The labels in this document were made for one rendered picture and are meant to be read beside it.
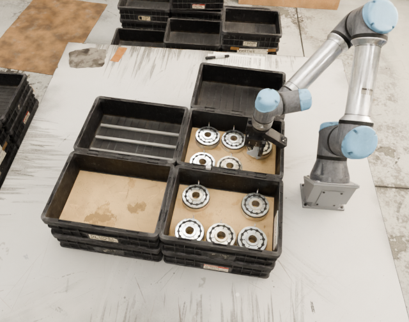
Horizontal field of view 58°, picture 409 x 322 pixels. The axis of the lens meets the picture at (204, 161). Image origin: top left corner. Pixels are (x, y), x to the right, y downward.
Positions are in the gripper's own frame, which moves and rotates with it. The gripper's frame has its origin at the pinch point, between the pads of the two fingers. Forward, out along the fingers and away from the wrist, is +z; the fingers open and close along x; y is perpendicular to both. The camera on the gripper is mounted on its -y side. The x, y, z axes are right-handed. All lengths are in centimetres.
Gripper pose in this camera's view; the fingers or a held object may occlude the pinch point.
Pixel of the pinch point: (259, 152)
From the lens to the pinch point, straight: 152.1
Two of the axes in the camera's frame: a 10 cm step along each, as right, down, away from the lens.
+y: -9.9, -1.3, 0.6
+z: -0.1, 5.0, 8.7
